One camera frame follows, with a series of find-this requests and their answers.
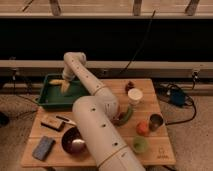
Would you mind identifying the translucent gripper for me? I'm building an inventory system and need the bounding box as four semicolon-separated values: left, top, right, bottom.
61;71;75;93

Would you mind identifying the green plastic tray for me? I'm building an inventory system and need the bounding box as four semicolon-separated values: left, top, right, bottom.
38;74;89;110

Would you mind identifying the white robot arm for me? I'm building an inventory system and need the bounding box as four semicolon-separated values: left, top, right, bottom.
62;52;146;171

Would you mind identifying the purple bowl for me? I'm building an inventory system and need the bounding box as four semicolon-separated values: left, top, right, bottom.
61;127;86;155

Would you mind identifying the wooden brush block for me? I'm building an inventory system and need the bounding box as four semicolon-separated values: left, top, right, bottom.
41;115;64;131

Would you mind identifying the dark red small fruit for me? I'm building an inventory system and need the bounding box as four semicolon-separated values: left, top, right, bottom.
125;81;135;93

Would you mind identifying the blue sponge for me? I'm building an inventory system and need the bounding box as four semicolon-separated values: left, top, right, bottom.
32;136;55;161

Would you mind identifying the green cucumber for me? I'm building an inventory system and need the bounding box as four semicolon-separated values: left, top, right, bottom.
115;106;133;126

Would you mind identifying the white cup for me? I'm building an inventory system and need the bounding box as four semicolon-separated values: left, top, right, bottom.
127;88;143;106

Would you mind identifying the orange tomato toy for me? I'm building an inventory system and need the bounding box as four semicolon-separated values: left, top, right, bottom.
136;121;149;136

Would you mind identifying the green small cup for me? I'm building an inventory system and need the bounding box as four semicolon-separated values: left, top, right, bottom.
133;136;148;154

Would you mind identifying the blue power adapter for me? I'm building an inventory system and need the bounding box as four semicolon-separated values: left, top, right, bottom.
170;90;185;107

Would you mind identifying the black diagonal cable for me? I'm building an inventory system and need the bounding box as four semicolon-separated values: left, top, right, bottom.
120;9;157;75

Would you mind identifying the black cable on floor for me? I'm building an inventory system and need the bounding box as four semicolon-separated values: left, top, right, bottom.
156;83;198;127

